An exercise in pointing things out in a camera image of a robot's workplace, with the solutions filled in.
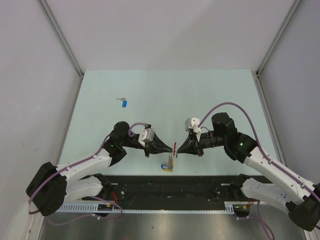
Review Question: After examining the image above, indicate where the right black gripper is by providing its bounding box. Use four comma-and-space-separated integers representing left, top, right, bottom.
177, 131, 226, 157

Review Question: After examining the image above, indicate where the red-handled metal key holder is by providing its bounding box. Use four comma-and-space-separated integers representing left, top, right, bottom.
168, 142, 177, 170

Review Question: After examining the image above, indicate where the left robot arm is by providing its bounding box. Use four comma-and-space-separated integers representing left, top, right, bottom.
26, 121, 173, 217

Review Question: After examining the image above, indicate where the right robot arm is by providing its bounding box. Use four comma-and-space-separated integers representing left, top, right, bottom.
177, 112, 320, 232

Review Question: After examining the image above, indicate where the blue tag on holder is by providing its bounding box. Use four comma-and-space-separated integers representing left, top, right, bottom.
161, 164, 169, 169

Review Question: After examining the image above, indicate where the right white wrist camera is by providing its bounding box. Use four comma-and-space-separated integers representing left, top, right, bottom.
184, 117, 201, 142

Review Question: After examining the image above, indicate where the white slotted cable duct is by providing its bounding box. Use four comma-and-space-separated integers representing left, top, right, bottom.
56, 202, 235, 215

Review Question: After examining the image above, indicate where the right aluminium corner post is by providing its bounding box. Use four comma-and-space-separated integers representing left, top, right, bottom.
255, 0, 305, 78

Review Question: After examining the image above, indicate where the aluminium corner post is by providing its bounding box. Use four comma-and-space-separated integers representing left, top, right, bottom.
255, 0, 305, 78
37, 0, 85, 78

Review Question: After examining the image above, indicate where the left aluminium corner post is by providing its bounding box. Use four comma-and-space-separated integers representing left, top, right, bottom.
37, 0, 85, 78

